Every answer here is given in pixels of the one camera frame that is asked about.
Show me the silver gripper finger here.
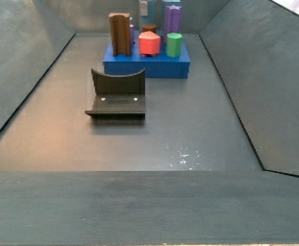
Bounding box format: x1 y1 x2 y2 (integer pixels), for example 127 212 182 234
139 0 150 16

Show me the light blue oval peg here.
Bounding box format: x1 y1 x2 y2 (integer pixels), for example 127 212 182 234
139 0 157 27

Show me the blue peg board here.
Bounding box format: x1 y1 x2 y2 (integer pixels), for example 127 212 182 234
103 32 190 79

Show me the light blue corner peg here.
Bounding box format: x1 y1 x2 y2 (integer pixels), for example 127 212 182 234
162 0 182 6

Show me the purple star peg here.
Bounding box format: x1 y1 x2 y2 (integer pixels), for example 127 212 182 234
165 5 183 34

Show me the brown tall block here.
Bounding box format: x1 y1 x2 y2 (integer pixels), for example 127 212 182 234
110 12 131 56

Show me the brown round peg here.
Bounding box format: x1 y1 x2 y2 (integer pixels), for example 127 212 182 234
142 23 157 33

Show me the red white pentagon peg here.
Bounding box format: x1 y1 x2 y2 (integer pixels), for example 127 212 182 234
139 31 161 57

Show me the green hexagon peg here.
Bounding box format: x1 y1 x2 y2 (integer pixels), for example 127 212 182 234
166 33 183 58

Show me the black curved stand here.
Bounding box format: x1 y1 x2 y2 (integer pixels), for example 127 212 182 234
85 70 147 117

